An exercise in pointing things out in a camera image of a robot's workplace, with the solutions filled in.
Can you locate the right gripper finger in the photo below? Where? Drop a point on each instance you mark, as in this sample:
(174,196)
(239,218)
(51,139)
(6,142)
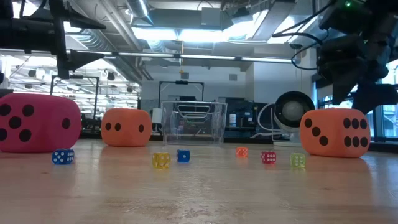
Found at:
(342,91)
(373,98)

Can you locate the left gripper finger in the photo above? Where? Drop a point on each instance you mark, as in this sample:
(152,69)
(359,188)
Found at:
(82,24)
(81,59)

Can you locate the large orange foam die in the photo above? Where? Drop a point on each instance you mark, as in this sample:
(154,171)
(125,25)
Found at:
(127,137)
(332,146)

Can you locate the large pink foam die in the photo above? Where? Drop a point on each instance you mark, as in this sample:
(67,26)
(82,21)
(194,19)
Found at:
(40,130)

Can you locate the small blue die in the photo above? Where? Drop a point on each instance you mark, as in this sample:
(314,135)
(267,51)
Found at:
(63,156)
(183,156)

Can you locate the small orange translucent die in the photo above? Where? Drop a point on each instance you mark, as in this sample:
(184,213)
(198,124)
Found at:
(242,152)

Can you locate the white and black fan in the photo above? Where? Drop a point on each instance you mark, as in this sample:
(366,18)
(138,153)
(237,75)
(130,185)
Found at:
(293,110)

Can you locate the black monitor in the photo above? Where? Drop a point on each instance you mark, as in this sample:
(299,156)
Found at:
(6,92)

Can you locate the small yellow-green translucent die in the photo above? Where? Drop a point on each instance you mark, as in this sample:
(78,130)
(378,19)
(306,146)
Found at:
(297,160)

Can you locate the white sign board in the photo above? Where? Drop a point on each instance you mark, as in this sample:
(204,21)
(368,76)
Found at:
(157,115)

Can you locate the dark equipment cabinet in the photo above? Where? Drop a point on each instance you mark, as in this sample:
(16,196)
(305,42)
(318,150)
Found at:
(245,112)

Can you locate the small red translucent die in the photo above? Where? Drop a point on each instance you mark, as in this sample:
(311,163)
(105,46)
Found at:
(268,157)

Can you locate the clear plastic container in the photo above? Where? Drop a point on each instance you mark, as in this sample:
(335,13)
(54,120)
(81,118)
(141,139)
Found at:
(168,124)

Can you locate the white bottle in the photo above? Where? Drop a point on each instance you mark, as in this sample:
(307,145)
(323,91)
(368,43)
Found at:
(233,120)

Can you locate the long ceiling light strip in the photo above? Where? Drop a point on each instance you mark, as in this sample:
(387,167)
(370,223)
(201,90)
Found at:
(205,57)

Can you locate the small yellow translucent die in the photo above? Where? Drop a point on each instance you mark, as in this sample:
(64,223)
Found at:
(161,160)

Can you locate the grey wall vent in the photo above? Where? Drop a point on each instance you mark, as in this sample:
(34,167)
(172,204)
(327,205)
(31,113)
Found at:
(233,77)
(185,75)

